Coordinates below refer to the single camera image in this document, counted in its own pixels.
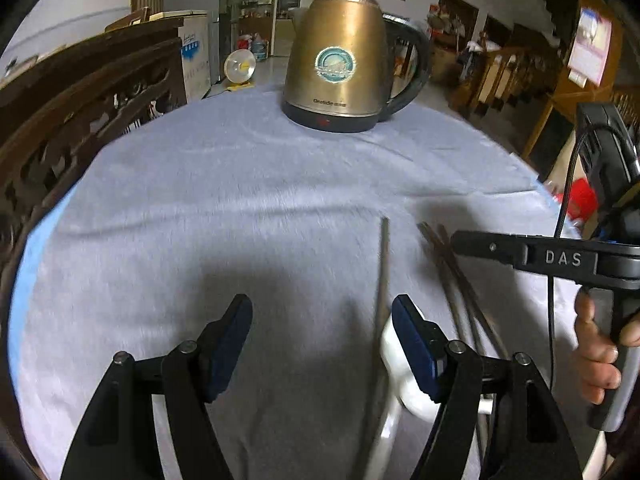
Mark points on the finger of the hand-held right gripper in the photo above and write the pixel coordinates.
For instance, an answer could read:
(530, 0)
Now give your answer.
(485, 247)

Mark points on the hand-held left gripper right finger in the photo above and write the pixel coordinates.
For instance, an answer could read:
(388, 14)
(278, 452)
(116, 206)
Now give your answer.
(415, 347)

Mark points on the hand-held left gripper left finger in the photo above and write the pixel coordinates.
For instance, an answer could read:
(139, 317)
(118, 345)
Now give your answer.
(229, 347)

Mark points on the white ceramic spoon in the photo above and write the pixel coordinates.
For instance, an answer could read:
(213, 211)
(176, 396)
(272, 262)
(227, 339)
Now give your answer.
(400, 385)

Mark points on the long brown chopstick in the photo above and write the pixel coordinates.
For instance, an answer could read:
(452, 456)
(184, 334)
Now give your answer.
(383, 270)
(467, 285)

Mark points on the dark chopsticks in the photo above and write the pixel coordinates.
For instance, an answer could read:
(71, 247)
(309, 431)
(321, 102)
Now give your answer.
(452, 285)

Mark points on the person's right hand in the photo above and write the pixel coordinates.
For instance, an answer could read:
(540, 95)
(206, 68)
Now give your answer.
(595, 350)

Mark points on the wooden stair railing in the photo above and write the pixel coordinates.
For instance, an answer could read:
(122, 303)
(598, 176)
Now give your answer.
(505, 75)

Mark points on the light blue table cover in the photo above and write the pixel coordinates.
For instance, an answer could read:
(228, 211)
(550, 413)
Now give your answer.
(35, 270)

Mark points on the bronze electric kettle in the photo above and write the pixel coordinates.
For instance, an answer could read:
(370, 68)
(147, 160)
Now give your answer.
(340, 35)

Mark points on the round electric fan heater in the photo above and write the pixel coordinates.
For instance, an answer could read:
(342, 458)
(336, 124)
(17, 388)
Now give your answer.
(240, 66)

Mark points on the white chest freezer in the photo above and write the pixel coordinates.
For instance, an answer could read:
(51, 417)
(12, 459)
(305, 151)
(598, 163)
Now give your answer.
(196, 60)

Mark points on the carved dark wooden sideboard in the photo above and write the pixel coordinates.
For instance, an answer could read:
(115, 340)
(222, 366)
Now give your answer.
(75, 95)

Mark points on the blue water jug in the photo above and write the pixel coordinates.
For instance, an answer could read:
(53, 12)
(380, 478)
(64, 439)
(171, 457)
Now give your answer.
(259, 49)

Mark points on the pink wall calendar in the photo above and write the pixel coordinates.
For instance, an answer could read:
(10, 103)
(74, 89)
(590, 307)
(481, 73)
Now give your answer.
(591, 45)

